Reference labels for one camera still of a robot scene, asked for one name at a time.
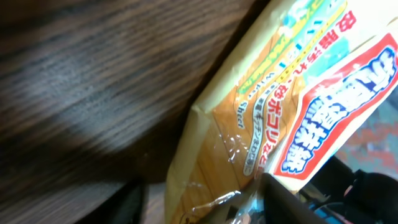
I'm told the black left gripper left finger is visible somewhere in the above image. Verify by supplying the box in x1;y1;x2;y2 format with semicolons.
76;179;146;224

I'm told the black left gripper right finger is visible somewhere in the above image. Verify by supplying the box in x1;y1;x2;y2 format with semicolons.
260;173;326;224

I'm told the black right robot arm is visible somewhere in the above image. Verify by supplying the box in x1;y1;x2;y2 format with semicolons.
308;156;397;224

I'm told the yellow snack bag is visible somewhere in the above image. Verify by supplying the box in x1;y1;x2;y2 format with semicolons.
165;0;397;223

